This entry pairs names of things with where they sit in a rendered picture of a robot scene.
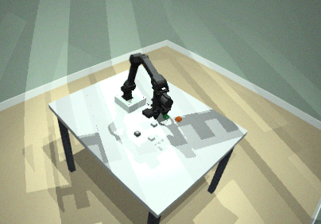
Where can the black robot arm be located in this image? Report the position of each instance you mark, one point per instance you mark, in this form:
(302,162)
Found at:
(157,80)

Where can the green block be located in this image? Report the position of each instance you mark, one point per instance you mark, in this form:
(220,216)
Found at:
(165,116)

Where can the orange block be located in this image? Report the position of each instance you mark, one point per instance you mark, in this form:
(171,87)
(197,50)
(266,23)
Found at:
(178,119)

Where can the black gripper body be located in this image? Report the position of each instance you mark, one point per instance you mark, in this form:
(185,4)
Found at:
(150,112)

